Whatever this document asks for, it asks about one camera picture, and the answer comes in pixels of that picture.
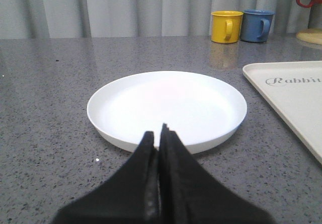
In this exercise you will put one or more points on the white round plate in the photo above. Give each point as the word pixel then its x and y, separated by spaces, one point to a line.
pixel 202 110

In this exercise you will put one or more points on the cream rabbit tray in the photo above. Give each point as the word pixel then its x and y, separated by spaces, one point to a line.
pixel 293 90

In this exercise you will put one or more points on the blue mug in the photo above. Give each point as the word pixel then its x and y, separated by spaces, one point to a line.
pixel 255 26

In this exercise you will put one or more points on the wooden mug tree stand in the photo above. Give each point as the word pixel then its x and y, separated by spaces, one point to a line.
pixel 311 35

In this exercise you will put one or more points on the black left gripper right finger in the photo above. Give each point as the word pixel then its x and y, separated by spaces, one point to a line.
pixel 189 194

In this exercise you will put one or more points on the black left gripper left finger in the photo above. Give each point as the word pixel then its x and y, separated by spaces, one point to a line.
pixel 129 196

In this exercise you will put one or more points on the grey curtain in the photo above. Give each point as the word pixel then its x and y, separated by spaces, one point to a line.
pixel 22 19

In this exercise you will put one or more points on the yellow mug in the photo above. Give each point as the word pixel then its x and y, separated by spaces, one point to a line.
pixel 226 26

